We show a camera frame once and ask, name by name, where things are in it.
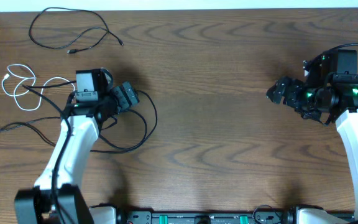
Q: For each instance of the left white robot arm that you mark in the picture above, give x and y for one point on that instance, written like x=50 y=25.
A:
x=56 y=195

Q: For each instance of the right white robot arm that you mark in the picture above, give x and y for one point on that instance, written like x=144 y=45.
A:
x=331 y=87

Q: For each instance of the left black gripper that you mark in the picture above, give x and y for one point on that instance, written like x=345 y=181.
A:
x=125 y=102

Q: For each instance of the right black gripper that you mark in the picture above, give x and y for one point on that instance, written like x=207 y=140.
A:
x=281 y=85

